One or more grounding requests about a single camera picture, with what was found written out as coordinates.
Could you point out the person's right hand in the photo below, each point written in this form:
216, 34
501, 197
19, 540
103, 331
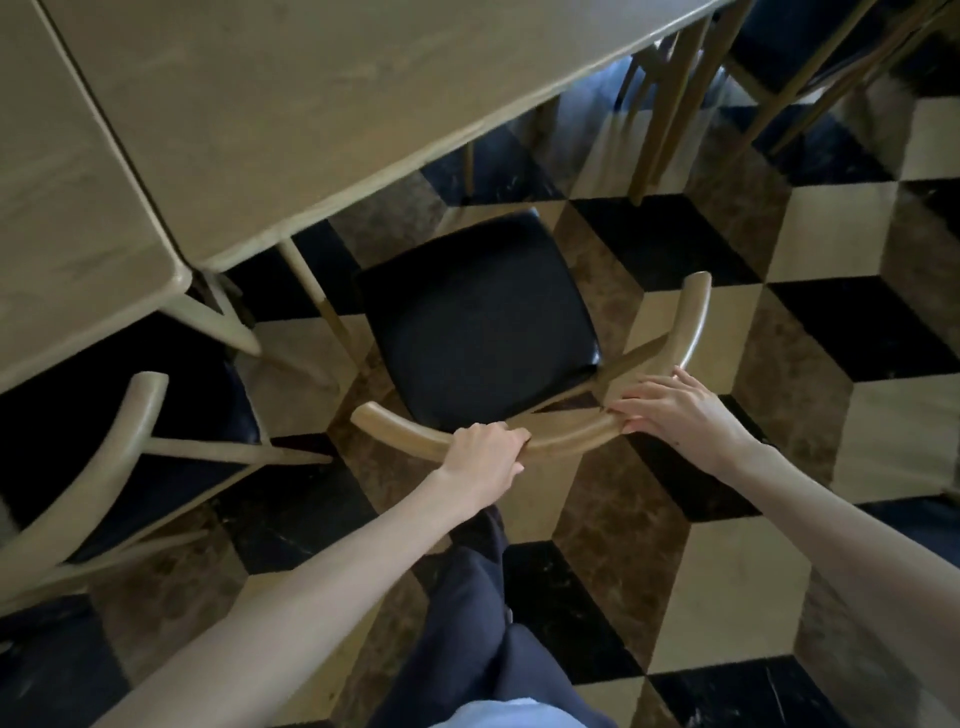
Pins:
694, 420

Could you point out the person's left forearm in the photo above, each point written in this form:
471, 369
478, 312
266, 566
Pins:
300, 592

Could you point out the large light wooden table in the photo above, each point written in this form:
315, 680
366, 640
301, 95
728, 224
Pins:
315, 105

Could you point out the person's right middle finger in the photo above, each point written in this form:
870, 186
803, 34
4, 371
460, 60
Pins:
649, 391

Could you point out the wooden chair with black seat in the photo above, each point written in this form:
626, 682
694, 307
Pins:
480, 322
817, 37
675, 90
112, 442

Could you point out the person's left fingers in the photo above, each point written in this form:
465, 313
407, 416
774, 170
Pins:
501, 436

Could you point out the person's right forearm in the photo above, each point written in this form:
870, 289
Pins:
847, 540

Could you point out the person's right thumb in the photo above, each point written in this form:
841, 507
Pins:
636, 425

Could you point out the dark blue trousers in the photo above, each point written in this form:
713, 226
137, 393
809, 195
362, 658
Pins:
480, 637

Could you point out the person's right little finger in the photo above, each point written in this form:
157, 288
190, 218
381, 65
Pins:
682, 373

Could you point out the white shirt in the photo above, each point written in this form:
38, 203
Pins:
506, 714

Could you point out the person's left hand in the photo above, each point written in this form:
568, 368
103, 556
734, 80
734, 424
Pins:
476, 465

